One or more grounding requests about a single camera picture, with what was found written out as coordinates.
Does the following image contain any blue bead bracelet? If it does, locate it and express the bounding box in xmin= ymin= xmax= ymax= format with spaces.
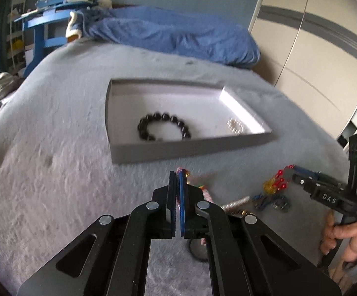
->
xmin=252 ymin=193 xmax=278 ymax=211

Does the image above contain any thin metal ring bangle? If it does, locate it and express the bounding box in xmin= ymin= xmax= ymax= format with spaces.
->
xmin=187 ymin=239 xmax=210 ymax=261

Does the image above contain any large black bead bracelet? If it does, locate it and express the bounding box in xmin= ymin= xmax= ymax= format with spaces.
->
xmin=137 ymin=112 xmax=192 ymax=142

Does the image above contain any white pearl bracelet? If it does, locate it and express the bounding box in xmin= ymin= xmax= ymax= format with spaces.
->
xmin=227 ymin=118 xmax=244 ymax=134

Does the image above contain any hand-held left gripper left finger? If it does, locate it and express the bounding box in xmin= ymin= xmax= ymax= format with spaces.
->
xmin=17 ymin=170 xmax=179 ymax=296

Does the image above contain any beige sliding wardrobe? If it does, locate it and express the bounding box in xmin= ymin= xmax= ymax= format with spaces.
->
xmin=248 ymin=0 xmax=357 ymax=142

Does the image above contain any grey plush bed blanket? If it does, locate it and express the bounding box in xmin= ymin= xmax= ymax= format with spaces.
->
xmin=0 ymin=38 xmax=352 ymax=296

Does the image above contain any red bead gold necklace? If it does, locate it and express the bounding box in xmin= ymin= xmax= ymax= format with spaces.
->
xmin=264 ymin=165 xmax=294 ymax=195

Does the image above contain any blue wooden desk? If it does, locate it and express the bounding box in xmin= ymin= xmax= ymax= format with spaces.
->
xmin=14 ymin=0 xmax=100 ymax=79

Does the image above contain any blue fleece blanket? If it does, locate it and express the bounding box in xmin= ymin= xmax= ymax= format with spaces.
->
xmin=66 ymin=5 xmax=261 ymax=68

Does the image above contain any grey shallow cardboard tray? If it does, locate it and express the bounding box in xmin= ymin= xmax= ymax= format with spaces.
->
xmin=105 ymin=79 xmax=273 ymax=165

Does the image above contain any pink braided tassel bracelet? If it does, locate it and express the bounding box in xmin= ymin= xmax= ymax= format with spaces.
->
xmin=176 ymin=167 xmax=212 ymax=204

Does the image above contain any person's right hand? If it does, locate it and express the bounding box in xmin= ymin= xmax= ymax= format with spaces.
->
xmin=320 ymin=213 xmax=357 ymax=264

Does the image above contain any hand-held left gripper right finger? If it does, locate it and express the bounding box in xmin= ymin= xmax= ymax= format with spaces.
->
xmin=178 ymin=168 xmax=342 ymax=296

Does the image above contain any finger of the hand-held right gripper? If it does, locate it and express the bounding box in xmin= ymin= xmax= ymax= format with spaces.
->
xmin=290 ymin=165 xmax=321 ymax=181
xmin=292 ymin=174 xmax=317 ymax=194

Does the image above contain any white wire rack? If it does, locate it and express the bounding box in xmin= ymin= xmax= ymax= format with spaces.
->
xmin=7 ymin=0 xmax=27 ymax=74

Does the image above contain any silver bangle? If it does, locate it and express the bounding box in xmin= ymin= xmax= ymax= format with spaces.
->
xmin=222 ymin=197 xmax=250 ymax=215

